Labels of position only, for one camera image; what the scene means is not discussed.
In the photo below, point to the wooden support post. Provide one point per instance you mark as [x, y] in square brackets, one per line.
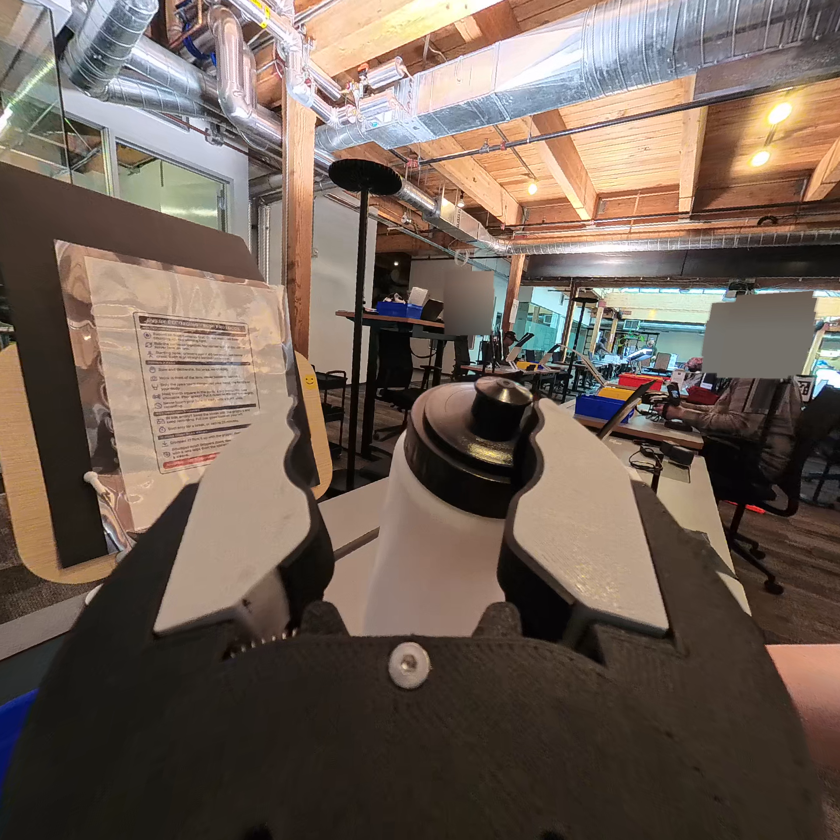
[515, 295]
[298, 229]

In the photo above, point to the person's right forearm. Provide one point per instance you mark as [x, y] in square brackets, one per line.
[814, 709]

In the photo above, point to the blue storage bin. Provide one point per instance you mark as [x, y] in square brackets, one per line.
[397, 310]
[10, 722]
[600, 408]

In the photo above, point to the white bottle black cap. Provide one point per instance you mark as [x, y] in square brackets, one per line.
[433, 558]

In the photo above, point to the black power adapter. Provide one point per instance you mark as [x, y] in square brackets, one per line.
[676, 453]

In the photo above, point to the insulated silver pipe cluster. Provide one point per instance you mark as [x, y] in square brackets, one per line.
[229, 79]

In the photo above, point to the dark rectangular desk pad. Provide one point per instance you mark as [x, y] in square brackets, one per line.
[712, 551]

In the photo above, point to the black office chair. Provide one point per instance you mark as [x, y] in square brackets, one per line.
[814, 433]
[394, 367]

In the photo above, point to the wood-edged white desk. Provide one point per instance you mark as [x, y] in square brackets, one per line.
[656, 430]

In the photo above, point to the grey desk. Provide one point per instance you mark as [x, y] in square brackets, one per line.
[682, 505]

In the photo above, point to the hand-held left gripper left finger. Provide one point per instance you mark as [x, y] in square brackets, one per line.
[236, 525]

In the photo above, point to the large silver air duct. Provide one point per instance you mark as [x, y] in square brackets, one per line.
[590, 59]

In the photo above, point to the yellow storage bin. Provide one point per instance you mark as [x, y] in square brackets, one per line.
[620, 392]

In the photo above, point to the black utility cart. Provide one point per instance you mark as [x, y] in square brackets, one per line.
[333, 375]

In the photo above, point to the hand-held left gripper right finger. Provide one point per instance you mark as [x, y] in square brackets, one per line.
[584, 525]

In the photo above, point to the instruction sheet in clear holder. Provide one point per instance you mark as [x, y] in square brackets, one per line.
[164, 367]

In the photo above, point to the slim round silver duct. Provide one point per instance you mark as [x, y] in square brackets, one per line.
[656, 244]

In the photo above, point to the red storage bin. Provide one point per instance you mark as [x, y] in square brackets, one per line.
[640, 380]

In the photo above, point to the wooden top standing desk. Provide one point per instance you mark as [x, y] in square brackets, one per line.
[358, 316]

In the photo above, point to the black floor lamp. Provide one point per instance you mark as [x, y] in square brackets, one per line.
[364, 177]

